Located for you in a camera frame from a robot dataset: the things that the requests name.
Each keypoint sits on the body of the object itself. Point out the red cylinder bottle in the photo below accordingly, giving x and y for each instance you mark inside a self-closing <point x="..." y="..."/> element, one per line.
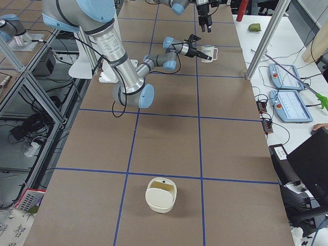
<point x="241" y="10"/>

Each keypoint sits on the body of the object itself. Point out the aluminium frame post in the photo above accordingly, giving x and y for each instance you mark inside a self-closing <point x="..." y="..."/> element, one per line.
<point x="268" y="34"/>

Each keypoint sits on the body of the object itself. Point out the cream basket with handle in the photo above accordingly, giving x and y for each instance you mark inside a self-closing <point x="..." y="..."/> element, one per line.
<point x="161" y="194"/>

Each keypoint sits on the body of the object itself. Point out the white pedestal column base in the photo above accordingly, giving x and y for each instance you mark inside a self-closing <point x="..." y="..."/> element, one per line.
<point x="82" y="68"/>

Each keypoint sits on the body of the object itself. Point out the upper teach pendant tablet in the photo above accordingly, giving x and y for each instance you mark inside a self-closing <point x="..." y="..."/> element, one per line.
<point x="285" y="78"/>

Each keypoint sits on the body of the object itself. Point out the lower teach pendant tablet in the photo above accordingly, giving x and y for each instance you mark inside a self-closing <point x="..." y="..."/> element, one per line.
<point x="289" y="106"/>

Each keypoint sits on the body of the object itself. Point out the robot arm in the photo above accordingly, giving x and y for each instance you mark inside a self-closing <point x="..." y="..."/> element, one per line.
<point x="179" y="6"/>
<point x="96" y="19"/>

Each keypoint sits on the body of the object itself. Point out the green bean bag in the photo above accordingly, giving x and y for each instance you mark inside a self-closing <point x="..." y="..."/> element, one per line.
<point x="254" y="27"/>

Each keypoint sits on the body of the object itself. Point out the person's hand on mouse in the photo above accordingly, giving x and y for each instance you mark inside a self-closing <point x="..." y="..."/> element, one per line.
<point x="318" y="126"/>

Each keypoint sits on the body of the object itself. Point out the teach pendant tablet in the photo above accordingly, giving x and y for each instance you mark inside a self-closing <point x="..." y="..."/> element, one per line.
<point x="289" y="106"/>
<point x="285" y="78"/>

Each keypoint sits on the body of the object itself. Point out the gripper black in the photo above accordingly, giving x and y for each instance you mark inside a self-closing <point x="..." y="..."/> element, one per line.
<point x="203" y="9"/>
<point x="192" y="52"/>

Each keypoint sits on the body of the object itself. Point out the black office chair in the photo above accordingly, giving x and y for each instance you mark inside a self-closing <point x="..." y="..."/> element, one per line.
<point x="302" y="176"/>

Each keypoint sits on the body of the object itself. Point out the white plastic crate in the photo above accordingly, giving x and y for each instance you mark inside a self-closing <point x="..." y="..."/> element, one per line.
<point x="29" y="198"/>

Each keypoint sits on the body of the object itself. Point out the white mug with handle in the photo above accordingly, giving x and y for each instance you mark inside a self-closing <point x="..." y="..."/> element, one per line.
<point x="211" y="52"/>

